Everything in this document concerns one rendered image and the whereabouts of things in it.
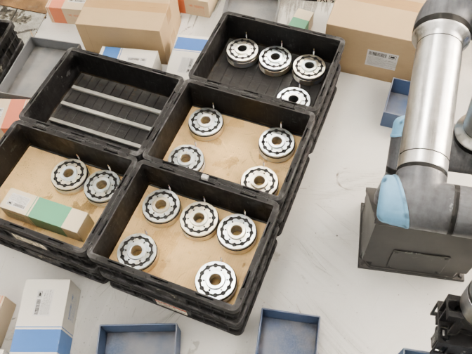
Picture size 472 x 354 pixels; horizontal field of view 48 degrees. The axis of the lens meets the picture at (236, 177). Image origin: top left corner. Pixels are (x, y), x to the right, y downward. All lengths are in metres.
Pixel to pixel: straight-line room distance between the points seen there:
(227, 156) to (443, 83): 0.78
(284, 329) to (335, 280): 0.20
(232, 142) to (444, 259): 0.66
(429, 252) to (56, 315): 0.95
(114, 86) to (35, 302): 0.70
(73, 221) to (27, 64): 0.84
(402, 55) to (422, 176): 1.02
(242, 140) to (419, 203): 0.84
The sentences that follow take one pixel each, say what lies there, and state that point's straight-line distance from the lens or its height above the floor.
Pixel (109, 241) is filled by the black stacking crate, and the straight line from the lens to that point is 1.41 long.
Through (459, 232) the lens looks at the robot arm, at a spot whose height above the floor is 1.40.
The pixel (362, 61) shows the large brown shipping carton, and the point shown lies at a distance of 1.86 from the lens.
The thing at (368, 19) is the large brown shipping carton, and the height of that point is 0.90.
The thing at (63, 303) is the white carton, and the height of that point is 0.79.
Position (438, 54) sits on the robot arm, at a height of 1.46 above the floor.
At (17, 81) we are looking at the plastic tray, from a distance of 2.08.
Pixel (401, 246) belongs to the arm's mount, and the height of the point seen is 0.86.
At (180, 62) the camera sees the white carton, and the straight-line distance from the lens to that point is 1.84.
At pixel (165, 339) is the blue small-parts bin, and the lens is 1.47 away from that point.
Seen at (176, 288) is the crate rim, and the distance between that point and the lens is 1.26.
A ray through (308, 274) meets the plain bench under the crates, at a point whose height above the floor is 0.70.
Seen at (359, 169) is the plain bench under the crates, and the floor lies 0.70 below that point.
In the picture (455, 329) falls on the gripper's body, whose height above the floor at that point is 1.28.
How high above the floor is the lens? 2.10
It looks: 59 degrees down
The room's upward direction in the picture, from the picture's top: 6 degrees counter-clockwise
